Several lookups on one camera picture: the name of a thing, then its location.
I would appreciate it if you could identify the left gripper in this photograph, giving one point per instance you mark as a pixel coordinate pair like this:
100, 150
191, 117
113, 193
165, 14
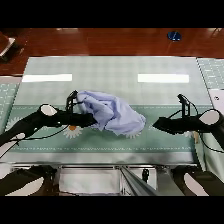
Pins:
80, 120

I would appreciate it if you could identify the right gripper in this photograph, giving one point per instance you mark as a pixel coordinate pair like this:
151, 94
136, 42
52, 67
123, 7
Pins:
175, 125

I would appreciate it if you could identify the light blue shirt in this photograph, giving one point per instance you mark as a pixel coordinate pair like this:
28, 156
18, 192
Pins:
113, 115

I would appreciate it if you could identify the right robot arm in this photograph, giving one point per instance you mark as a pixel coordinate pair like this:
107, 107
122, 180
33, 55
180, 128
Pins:
203, 125

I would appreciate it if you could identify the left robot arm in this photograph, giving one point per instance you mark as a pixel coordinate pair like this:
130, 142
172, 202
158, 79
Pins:
31, 121

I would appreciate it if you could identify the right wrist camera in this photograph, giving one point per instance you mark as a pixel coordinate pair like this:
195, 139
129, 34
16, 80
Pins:
185, 106

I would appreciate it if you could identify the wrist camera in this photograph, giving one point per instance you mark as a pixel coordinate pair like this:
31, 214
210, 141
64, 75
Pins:
71, 100
185, 106

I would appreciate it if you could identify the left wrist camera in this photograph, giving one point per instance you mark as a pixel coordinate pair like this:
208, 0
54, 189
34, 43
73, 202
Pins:
71, 100

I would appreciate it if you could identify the silver frame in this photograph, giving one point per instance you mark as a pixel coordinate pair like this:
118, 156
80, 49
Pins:
135, 183

